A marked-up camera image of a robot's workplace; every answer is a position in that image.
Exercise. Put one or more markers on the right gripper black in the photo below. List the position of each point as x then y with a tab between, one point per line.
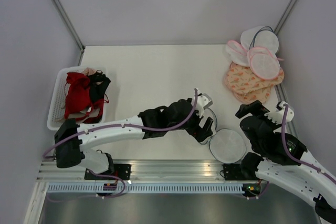
259	110

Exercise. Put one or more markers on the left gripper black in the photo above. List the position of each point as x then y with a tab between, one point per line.
199	134

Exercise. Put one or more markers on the white mesh laundry bag blue trim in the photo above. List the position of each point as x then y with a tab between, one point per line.
225	145

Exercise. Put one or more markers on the red bra from bag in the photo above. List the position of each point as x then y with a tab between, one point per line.
78	104

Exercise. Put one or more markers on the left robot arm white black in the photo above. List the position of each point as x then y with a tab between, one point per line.
75	143

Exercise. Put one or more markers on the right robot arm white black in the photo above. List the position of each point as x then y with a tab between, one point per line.
282	159

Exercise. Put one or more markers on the right arm base black plate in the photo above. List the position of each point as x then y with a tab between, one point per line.
232	172

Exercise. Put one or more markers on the left arm base black plate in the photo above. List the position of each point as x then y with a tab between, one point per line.
123	171

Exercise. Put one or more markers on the floral orange laundry bag lower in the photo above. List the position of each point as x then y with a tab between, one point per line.
261	95

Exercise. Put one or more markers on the floral orange laundry bag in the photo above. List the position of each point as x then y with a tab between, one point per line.
261	95
242	80

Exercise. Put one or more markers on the floral orange laundry bag upper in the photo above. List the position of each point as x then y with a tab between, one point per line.
242	80

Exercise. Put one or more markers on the pink trimmed mesh bag front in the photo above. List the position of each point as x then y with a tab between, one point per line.
264	63

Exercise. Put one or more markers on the pink trimmed mesh bag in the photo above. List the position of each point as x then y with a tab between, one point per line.
237	53
264	63

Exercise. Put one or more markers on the pink trimmed mesh bag back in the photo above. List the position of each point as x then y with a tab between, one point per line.
237	53

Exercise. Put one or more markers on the white mesh bag blue zipper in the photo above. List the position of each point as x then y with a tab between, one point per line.
260	36

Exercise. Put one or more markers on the black bra in basket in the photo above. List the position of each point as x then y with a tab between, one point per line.
99	83

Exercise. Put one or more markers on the beige bra in basket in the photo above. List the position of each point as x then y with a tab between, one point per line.
88	71

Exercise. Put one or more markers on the white plastic basket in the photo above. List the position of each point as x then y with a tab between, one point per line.
57	106

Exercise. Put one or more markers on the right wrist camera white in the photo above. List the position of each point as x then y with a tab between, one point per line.
284	110

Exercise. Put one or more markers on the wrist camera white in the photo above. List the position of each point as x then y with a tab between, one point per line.
204	101
284	110

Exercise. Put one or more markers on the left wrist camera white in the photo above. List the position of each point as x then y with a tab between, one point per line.
204	101

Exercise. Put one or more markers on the aluminium rail front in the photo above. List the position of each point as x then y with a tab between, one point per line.
143	171

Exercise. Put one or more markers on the right aluminium frame post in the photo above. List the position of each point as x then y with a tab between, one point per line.
285	15

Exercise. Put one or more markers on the aluminium frame post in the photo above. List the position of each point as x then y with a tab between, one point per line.
285	15
65	18

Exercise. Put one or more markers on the white slotted cable duct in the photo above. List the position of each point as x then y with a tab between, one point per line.
150	188

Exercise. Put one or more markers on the left aluminium frame post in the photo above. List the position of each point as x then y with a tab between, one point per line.
65	18

